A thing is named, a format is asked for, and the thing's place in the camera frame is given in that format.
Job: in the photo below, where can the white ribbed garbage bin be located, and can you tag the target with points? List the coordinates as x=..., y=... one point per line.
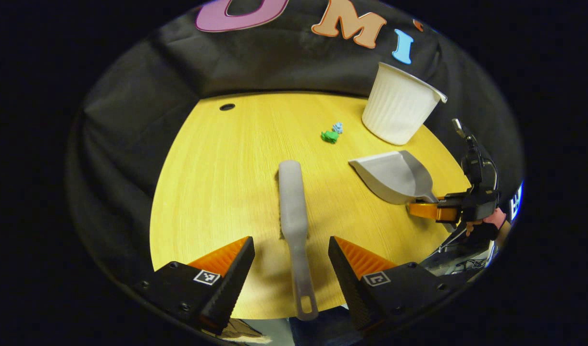
x=394, y=110

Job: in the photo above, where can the person's dark trousers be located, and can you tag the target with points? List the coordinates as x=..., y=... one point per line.
x=327, y=331

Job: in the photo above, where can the green paper ball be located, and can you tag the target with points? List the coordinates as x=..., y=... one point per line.
x=330, y=137

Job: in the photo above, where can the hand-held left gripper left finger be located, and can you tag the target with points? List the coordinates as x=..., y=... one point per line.
x=233, y=283

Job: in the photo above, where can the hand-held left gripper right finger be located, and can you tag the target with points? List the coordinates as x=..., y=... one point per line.
x=349, y=283

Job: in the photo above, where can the small grey broom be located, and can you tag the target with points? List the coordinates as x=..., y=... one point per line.
x=294, y=206

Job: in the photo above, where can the blue paper ball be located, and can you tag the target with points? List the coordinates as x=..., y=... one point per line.
x=338, y=128

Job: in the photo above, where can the black backdrop cloth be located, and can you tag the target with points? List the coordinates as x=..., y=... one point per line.
x=130, y=120

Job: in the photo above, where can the bright blue screen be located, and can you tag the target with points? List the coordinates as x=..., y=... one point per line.
x=517, y=202

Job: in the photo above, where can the grey plastic dustpan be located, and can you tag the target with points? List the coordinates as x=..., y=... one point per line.
x=394, y=175

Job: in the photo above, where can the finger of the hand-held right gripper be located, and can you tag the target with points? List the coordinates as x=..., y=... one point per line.
x=423, y=210

